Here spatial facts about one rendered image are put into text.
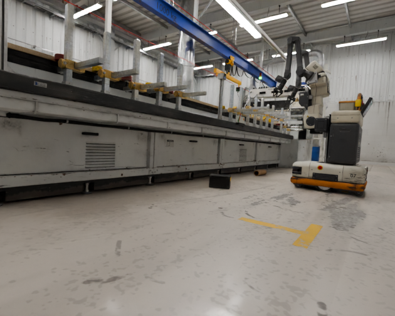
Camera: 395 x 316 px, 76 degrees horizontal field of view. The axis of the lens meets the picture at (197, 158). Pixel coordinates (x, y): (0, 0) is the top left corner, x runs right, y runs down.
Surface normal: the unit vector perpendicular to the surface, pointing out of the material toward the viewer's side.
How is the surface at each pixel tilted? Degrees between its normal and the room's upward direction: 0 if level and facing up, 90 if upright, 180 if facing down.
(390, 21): 90
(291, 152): 90
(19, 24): 90
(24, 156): 90
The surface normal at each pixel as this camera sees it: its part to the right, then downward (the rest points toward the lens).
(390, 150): -0.58, 0.01
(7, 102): 0.81, 0.07
